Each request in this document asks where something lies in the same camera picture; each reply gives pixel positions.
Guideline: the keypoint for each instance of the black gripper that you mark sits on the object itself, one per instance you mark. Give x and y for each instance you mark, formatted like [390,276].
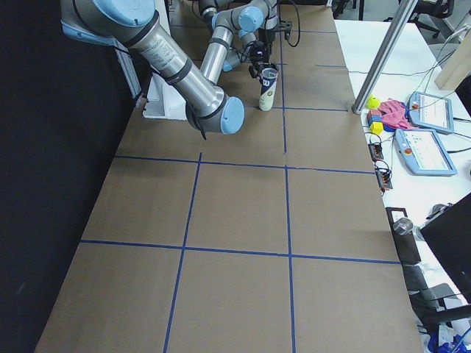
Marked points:
[257,50]
[268,36]

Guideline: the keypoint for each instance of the clear tennis ball can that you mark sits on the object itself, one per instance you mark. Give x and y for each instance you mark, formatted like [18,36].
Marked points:
[268,79]

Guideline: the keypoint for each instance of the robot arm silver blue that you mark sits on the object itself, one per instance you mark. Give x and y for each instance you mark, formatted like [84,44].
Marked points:
[136,25]
[235,55]

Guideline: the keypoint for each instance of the yellow ball on desk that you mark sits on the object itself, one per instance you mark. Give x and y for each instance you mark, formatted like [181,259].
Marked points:
[373,103]

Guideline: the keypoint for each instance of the red blue block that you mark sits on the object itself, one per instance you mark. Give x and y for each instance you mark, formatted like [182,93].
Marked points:
[374,116]

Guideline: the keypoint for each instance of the yellow cube block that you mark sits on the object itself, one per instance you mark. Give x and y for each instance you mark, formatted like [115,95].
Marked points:
[376,127]

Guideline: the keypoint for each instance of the pink cloth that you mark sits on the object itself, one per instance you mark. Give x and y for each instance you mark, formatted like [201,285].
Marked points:
[393,114]

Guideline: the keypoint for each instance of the orange black electronics board upper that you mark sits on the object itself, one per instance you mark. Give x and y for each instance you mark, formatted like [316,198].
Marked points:
[375,147]

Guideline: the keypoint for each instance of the orange black electronics board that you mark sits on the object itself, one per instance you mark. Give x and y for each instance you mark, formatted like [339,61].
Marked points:
[375,147]
[384,175]

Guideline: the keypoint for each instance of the orange black electronics board lower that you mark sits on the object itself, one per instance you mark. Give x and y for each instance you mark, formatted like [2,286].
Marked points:
[384,175]

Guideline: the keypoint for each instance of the teach pendant upper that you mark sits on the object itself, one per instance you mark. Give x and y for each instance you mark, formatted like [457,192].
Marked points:
[431,112]

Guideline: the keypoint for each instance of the teach pendant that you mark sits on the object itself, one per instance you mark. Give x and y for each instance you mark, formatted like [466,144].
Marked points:
[423,153]
[431,112]

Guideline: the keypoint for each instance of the teach pendant lower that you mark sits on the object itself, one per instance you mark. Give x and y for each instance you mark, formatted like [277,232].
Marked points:
[423,153]

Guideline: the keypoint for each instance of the steel cup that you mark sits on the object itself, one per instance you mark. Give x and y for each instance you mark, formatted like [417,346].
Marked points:
[403,226]

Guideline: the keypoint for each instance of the black computer monitor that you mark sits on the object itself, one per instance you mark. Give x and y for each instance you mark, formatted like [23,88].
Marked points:
[448,237]

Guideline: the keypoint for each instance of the black office chair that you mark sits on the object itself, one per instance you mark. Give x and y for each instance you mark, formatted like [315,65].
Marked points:
[433,305]

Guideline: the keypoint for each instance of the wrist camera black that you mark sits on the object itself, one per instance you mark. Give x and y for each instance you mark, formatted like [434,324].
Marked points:
[284,27]

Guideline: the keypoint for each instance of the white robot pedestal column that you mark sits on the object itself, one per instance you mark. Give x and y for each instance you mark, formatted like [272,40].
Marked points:
[163,101]

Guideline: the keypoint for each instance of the aluminium frame post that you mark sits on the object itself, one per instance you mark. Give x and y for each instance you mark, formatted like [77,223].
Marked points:
[392,35]

